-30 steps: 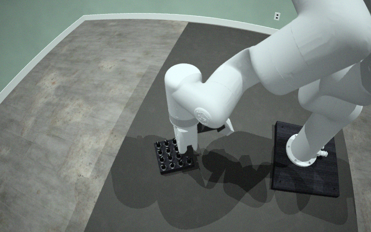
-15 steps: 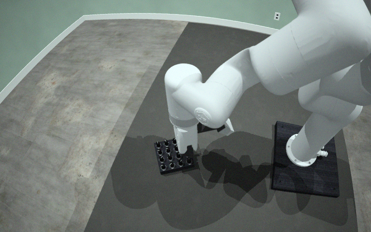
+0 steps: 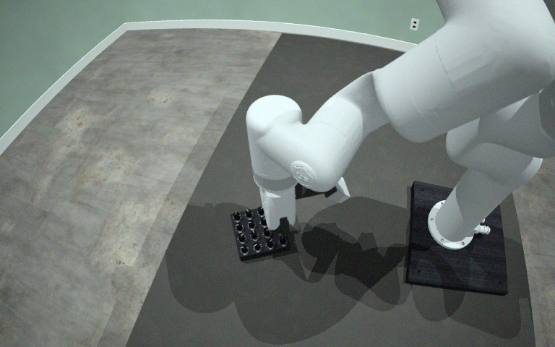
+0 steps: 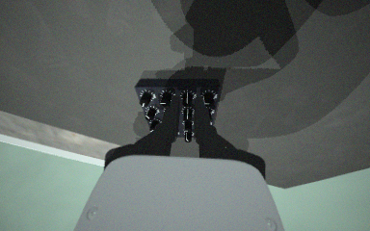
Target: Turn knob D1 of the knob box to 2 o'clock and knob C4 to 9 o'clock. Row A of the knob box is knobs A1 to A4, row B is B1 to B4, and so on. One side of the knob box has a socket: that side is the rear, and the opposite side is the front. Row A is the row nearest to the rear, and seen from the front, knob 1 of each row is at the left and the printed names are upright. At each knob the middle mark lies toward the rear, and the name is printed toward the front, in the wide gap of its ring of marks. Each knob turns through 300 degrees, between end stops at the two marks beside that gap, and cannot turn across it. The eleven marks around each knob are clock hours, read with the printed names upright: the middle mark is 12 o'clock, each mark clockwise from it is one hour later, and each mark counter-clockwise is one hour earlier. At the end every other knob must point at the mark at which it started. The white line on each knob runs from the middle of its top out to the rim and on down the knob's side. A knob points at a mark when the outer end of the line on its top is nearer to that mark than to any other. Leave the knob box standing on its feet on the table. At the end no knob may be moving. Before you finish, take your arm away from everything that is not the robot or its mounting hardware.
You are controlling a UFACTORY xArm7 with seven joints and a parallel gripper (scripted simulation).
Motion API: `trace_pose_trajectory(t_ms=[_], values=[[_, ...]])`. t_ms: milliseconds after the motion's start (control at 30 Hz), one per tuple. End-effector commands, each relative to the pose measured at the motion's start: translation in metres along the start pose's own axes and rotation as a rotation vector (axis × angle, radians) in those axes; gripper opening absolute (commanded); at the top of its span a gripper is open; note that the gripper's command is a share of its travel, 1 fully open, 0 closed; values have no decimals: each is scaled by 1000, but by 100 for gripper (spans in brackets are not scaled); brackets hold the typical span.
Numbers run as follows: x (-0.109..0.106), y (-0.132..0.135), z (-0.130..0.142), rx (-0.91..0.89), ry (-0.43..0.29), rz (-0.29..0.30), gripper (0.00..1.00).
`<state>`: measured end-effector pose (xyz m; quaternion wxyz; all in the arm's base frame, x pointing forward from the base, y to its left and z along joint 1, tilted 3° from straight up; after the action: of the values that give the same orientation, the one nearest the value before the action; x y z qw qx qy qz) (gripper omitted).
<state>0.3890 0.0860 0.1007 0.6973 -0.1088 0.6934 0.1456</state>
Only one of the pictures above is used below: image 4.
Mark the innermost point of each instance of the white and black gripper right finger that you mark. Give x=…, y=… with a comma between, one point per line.
x=212, y=145

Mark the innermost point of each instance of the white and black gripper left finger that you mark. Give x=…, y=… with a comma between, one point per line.
x=157, y=143

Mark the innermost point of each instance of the dark grey knob box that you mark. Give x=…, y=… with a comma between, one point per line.
x=151, y=91

